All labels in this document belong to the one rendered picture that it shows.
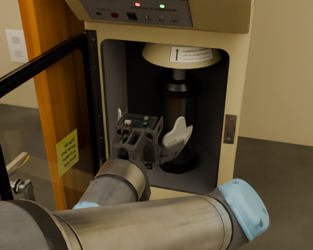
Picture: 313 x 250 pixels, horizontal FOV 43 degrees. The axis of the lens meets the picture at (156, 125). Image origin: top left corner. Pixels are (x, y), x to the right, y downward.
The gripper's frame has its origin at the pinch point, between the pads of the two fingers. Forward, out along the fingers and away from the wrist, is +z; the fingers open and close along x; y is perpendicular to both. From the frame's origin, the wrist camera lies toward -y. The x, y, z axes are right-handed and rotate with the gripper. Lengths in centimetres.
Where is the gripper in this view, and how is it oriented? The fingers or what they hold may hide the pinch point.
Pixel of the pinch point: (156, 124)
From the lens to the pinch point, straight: 79.9
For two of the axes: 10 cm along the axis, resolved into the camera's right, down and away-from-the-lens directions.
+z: 2.6, -4.9, 8.3
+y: 0.0, -8.6, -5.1
